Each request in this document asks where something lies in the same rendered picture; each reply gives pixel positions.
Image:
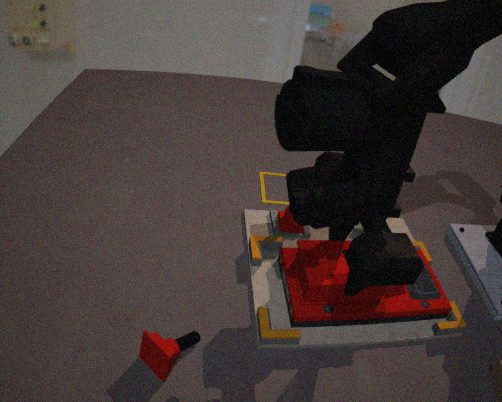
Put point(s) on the yellow flat bar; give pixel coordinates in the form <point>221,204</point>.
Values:
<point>263,188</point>

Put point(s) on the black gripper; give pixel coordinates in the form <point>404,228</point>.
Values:
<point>377,257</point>

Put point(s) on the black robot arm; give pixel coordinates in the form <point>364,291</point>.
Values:
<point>423,45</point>

